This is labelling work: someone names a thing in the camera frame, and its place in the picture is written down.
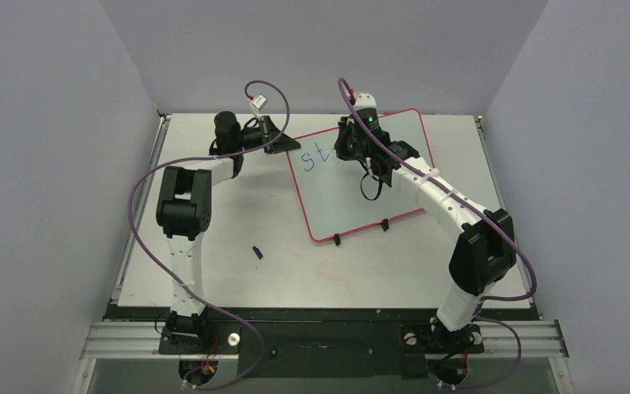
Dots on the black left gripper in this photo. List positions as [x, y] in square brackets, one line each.
[282, 144]

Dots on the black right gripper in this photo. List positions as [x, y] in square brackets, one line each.
[349, 143]

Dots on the pink framed whiteboard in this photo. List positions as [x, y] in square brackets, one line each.
[336, 197]

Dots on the blue marker cap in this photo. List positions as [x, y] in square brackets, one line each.
[258, 252]

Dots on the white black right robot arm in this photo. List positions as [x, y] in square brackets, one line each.
[482, 253]

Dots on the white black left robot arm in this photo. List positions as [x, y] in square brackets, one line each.
[184, 212]

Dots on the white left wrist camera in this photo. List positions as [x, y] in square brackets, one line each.
[257, 103]

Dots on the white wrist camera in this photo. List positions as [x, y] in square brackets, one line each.
[257, 103]
[364, 104]

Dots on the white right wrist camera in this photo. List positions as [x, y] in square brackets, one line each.
[364, 104]

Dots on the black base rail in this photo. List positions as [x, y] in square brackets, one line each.
[322, 343]

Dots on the aluminium frame rail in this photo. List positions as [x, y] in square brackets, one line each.
[142, 340]

